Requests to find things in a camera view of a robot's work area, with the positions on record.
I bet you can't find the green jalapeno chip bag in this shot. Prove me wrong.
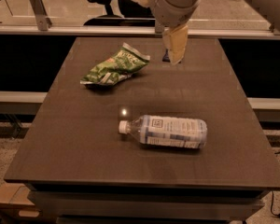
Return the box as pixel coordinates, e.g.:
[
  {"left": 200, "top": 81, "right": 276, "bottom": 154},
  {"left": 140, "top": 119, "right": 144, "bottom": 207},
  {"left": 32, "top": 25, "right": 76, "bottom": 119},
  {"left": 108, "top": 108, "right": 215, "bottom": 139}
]
[{"left": 80, "top": 43, "right": 150, "bottom": 86}]

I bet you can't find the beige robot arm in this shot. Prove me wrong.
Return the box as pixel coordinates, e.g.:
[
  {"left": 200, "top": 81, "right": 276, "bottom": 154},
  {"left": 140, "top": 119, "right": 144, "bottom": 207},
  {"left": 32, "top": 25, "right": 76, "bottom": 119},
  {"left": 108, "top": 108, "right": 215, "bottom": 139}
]
[{"left": 132, "top": 0, "right": 280, "bottom": 64}]

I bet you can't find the black office chair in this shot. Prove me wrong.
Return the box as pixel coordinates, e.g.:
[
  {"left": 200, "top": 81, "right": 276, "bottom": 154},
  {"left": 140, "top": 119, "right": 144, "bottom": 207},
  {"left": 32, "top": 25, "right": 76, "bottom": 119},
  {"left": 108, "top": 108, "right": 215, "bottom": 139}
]
[{"left": 85, "top": 0, "right": 156, "bottom": 27}]

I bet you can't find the small dark blue packet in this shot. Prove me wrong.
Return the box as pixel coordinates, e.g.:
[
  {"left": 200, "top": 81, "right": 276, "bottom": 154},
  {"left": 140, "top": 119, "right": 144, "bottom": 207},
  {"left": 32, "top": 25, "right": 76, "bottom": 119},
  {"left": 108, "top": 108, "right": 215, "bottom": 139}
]
[{"left": 162, "top": 49, "right": 170, "bottom": 63}]

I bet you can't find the clear plastic water bottle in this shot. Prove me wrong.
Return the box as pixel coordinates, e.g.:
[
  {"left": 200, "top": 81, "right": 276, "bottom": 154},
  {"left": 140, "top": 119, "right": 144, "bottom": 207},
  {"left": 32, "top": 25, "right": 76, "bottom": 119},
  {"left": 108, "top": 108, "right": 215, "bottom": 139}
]
[{"left": 119, "top": 115, "right": 207, "bottom": 149}]

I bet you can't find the cardboard box under table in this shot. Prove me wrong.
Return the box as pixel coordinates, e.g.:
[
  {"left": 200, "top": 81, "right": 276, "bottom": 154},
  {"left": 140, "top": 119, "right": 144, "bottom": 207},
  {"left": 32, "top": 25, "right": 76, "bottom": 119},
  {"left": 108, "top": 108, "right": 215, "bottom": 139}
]
[{"left": 0, "top": 183, "right": 50, "bottom": 224}]

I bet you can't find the left metal rail bracket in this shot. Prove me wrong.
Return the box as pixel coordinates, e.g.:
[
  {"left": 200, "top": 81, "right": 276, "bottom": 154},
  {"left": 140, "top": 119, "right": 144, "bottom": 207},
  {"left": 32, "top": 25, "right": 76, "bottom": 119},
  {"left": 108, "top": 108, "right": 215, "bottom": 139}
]
[{"left": 29, "top": 0, "right": 52, "bottom": 31}]

